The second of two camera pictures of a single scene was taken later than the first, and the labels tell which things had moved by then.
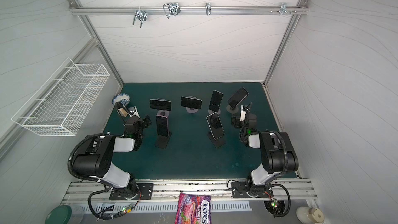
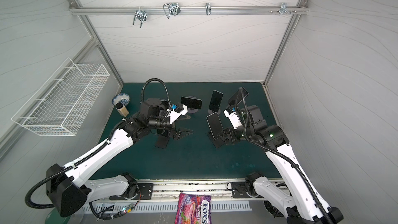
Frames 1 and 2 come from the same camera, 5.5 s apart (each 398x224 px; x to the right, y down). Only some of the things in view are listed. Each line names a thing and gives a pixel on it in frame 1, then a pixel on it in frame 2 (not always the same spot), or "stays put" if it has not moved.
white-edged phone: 215,125 stays put
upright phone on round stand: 215,100 stays put
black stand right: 217,142 stays put
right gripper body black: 245,115 -> 226,134
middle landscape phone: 191,102 stays put
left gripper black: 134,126 -> 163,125
